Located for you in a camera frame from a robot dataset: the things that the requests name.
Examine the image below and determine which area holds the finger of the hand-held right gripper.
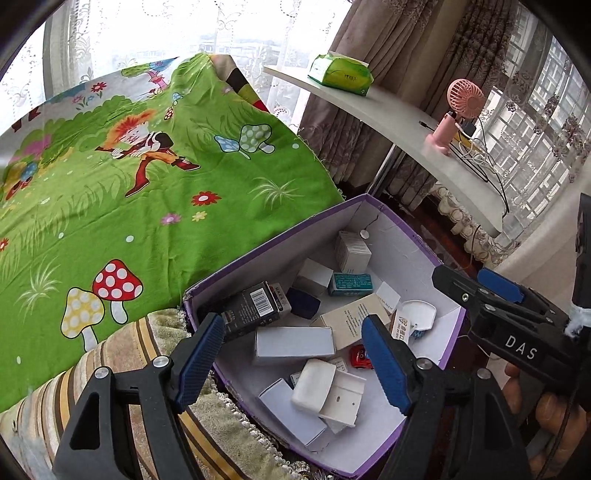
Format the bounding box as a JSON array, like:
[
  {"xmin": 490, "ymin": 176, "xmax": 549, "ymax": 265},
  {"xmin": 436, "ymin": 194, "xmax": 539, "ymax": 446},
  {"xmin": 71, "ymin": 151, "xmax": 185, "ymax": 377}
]
[
  {"xmin": 431, "ymin": 264, "xmax": 525, "ymax": 320},
  {"xmin": 478, "ymin": 268, "xmax": 568, "ymax": 325}
]

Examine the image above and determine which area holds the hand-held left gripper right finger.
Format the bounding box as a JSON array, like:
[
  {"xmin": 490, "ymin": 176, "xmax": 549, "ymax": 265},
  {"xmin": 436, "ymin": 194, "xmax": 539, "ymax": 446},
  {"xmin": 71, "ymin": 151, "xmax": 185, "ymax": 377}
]
[{"xmin": 361, "ymin": 315, "xmax": 530, "ymax": 480}]

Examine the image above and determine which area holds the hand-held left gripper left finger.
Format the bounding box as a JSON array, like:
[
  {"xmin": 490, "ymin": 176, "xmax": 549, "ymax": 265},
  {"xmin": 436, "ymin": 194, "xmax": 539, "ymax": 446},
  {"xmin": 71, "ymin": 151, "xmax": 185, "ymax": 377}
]
[{"xmin": 52, "ymin": 314, "xmax": 226, "ymax": 480}]

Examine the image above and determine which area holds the red toy car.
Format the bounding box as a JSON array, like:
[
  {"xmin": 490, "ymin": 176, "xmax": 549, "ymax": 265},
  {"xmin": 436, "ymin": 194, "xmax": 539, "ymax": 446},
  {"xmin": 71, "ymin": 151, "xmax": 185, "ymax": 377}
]
[{"xmin": 348, "ymin": 344, "xmax": 376, "ymax": 370}]

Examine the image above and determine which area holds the narrow gold box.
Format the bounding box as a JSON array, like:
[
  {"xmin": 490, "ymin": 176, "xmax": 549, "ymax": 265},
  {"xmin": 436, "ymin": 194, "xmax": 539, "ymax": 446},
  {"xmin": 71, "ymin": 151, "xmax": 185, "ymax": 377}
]
[{"xmin": 390, "ymin": 314, "xmax": 415, "ymax": 347}]

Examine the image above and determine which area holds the white shallow plastic dish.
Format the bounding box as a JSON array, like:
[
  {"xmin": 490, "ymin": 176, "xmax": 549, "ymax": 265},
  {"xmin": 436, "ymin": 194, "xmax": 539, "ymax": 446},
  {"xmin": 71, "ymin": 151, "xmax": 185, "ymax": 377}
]
[{"xmin": 399, "ymin": 300, "xmax": 437, "ymax": 331}]

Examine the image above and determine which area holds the white plastic bracket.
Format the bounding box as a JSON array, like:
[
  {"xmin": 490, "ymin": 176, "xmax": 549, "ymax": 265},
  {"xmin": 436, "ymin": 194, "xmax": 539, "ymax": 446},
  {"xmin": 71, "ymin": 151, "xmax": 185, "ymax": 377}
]
[{"xmin": 318, "ymin": 369, "xmax": 367, "ymax": 429}]

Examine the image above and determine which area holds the purple cardboard box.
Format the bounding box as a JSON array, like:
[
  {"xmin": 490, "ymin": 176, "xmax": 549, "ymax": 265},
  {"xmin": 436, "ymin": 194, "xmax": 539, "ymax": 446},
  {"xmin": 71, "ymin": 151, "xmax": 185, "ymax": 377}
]
[{"xmin": 181, "ymin": 194, "xmax": 468, "ymax": 478}]

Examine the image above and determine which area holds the small white text box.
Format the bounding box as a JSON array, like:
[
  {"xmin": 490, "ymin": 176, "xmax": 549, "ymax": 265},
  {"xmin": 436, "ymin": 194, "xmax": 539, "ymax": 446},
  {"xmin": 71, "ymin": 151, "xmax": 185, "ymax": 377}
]
[{"xmin": 374, "ymin": 281, "xmax": 400, "ymax": 311}]

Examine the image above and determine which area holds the black box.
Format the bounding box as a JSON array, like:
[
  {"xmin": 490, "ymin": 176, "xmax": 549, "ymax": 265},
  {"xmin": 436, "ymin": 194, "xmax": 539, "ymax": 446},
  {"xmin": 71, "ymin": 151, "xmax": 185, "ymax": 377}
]
[{"xmin": 221, "ymin": 281, "xmax": 293, "ymax": 341}]

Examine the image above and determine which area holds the white rounded plastic case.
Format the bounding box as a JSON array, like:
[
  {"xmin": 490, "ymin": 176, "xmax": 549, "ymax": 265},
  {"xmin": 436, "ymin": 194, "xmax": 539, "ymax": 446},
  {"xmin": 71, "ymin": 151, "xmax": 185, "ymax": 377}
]
[{"xmin": 291, "ymin": 357, "xmax": 337, "ymax": 411}]

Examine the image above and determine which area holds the teal medicine box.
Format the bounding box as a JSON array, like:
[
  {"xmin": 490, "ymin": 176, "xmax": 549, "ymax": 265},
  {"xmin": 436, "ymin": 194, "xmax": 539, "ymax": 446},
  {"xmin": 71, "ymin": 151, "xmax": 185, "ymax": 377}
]
[{"xmin": 328, "ymin": 272, "xmax": 373, "ymax": 297}]

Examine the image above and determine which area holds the large silver box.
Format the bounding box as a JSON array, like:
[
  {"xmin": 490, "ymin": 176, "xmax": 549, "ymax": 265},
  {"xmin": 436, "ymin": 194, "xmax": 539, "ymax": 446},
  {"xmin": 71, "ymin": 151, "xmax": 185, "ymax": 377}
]
[{"xmin": 255, "ymin": 327, "xmax": 335, "ymax": 360}]

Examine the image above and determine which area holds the silver cube box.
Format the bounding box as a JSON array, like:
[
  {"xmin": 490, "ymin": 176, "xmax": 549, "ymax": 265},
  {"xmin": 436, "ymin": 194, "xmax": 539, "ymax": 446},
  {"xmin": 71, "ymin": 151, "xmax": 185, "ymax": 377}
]
[{"xmin": 259, "ymin": 378, "xmax": 326, "ymax": 448}]

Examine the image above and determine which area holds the dark blue small box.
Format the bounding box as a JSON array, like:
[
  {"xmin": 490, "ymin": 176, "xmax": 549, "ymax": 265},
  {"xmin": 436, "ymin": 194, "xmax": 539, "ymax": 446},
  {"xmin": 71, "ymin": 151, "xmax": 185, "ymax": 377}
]
[{"xmin": 287, "ymin": 287, "xmax": 321, "ymax": 319}]

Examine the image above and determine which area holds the white grey cube box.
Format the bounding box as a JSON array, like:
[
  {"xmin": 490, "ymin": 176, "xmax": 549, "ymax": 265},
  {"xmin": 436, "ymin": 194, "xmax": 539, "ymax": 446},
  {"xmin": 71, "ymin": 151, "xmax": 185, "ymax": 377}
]
[{"xmin": 335, "ymin": 231, "xmax": 373, "ymax": 274}]

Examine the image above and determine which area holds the person's right hand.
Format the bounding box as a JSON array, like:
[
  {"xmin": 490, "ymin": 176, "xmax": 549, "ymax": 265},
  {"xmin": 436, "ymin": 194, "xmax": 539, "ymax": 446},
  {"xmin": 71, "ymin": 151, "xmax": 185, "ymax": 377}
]
[{"xmin": 502, "ymin": 361, "xmax": 589, "ymax": 480}]

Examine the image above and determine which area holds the striped beige plush blanket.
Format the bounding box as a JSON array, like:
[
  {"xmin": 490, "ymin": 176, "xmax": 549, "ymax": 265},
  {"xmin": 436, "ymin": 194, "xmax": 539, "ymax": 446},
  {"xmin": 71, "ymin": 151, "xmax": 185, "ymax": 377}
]
[{"xmin": 0, "ymin": 308, "xmax": 333, "ymax": 480}]

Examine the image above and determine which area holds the cartoon print green bedsheet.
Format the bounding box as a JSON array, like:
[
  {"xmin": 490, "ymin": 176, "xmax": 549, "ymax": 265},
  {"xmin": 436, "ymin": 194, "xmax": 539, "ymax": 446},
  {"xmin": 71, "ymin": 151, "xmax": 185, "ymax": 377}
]
[{"xmin": 0, "ymin": 53, "xmax": 345, "ymax": 411}]

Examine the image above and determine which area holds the white metal shelf leg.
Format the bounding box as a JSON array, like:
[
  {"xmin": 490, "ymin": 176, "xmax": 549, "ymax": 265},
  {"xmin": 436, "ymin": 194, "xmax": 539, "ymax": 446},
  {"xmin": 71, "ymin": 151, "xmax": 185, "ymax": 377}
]
[{"xmin": 367, "ymin": 143, "xmax": 403, "ymax": 204}]

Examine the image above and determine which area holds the floral sheer curtain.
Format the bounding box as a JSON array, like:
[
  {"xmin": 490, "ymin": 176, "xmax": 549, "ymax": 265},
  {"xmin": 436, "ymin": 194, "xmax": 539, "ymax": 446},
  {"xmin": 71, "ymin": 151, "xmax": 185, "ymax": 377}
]
[{"xmin": 429, "ymin": 0, "xmax": 591, "ymax": 278}]

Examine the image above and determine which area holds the white curved shelf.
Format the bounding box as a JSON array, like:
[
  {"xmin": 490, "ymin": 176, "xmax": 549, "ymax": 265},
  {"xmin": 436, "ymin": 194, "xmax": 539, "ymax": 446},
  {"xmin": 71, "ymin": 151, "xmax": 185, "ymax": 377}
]
[{"xmin": 263, "ymin": 65, "xmax": 509, "ymax": 237}]

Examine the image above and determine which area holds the pink handheld fan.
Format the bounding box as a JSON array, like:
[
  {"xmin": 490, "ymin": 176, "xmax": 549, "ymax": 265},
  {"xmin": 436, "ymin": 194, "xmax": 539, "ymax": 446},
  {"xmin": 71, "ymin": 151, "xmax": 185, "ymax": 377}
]
[{"xmin": 425, "ymin": 78, "xmax": 485, "ymax": 158}]

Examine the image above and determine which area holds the green tissue pack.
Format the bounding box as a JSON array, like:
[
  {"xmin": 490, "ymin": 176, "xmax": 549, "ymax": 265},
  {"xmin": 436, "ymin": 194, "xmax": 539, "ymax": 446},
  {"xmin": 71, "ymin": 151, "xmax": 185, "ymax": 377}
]
[{"xmin": 308, "ymin": 53, "xmax": 374, "ymax": 97}]

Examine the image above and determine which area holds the brown patterned curtain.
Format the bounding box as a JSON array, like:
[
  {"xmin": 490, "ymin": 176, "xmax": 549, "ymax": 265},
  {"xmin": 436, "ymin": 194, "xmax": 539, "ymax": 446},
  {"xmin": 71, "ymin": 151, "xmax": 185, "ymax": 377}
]
[{"xmin": 299, "ymin": 0, "xmax": 467, "ymax": 199}]

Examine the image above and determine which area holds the white lace curtain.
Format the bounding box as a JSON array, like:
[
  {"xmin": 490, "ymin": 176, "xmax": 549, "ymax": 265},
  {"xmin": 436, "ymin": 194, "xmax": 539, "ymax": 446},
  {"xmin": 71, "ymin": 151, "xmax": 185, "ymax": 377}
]
[{"xmin": 0, "ymin": 0, "xmax": 352, "ymax": 130}]

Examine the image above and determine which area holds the black cable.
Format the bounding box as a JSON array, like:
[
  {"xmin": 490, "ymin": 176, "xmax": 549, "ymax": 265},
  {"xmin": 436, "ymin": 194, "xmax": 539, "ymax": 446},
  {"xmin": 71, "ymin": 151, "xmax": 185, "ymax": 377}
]
[{"xmin": 418, "ymin": 120, "xmax": 509, "ymax": 217}]

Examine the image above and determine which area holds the white cable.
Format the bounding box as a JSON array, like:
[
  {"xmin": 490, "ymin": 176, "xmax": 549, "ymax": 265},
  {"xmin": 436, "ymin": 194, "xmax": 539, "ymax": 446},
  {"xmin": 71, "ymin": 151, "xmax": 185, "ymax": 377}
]
[{"xmin": 450, "ymin": 136, "xmax": 497, "ymax": 169}]

